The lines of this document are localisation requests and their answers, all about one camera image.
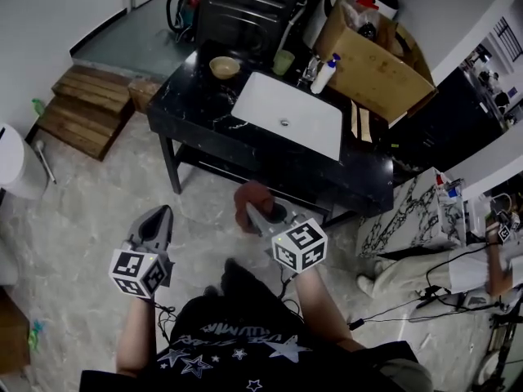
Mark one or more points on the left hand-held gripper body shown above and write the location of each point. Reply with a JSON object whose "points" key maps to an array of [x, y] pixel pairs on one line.
{"points": [[135, 272]]}

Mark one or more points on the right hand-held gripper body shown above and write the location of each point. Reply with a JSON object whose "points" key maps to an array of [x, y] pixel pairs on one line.
{"points": [[300, 245]]}

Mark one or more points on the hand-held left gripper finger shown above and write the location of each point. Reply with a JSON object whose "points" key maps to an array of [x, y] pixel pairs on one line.
{"points": [[166, 231], [141, 229]]}

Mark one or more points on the reddish brown cloth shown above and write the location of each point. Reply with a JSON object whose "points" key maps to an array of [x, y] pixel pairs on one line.
{"points": [[250, 200]]}

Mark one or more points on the beige bowl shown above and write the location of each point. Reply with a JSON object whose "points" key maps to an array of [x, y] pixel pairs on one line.
{"points": [[224, 68]]}

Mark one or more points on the person's left forearm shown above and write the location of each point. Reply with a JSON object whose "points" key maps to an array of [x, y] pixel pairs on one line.
{"points": [[137, 333]]}

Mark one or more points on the person's right forearm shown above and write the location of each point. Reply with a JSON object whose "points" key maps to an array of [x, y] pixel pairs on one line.
{"points": [[323, 313]]}

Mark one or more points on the black power adapter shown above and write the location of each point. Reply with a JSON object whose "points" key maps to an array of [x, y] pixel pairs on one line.
{"points": [[356, 323]]}

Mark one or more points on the white rectangular sink basin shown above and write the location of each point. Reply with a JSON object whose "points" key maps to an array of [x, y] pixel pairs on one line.
{"points": [[286, 108]]}

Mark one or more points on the white marble patterned block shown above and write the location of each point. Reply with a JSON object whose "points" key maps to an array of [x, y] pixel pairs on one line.
{"points": [[408, 219]]}

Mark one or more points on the cardboard strip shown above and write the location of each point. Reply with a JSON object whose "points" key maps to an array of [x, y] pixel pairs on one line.
{"points": [[365, 125], [354, 121]]}

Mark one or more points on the black marble vanity table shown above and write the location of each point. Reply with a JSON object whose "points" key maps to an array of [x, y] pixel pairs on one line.
{"points": [[212, 112]]}

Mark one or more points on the green plastic toy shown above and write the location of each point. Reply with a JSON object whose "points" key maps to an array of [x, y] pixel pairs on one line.
{"points": [[36, 335]]}

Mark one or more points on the black star print shirt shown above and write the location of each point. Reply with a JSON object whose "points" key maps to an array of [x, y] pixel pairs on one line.
{"points": [[245, 349]]}

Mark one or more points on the white toilet brush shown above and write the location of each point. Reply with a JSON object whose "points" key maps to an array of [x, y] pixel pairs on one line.
{"points": [[44, 159]]}

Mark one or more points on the wooden steps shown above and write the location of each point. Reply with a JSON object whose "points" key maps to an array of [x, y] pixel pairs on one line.
{"points": [[86, 108]]}

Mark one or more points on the small brown cardboard box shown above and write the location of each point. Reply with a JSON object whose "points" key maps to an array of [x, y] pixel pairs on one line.
{"points": [[144, 93]]}

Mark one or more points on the brown wooden cabinet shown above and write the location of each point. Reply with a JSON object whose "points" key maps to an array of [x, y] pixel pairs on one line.
{"points": [[12, 333]]}

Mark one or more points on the white toilet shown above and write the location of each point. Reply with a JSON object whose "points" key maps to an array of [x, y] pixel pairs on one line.
{"points": [[18, 161]]}

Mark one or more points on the white blue pump bottle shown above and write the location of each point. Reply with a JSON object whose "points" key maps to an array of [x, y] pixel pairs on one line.
{"points": [[324, 76]]}

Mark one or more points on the chrome faucet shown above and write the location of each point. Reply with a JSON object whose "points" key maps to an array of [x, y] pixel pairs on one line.
{"points": [[309, 69]]}

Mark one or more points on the green plastic cup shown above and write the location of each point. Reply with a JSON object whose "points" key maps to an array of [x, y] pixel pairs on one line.
{"points": [[283, 61]]}

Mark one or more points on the red blue white box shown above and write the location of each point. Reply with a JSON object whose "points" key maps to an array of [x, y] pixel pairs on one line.
{"points": [[449, 186]]}

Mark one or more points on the green spray bottle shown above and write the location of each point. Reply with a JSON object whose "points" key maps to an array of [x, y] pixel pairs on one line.
{"points": [[38, 106]]}

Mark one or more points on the large cardboard box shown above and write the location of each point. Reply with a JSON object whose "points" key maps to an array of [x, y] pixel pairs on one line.
{"points": [[367, 63]]}

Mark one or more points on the black cabinet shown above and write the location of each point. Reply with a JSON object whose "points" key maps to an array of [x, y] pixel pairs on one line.
{"points": [[449, 125]]}

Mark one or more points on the black chair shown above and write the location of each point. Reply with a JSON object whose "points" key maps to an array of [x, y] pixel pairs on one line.
{"points": [[180, 10]]}

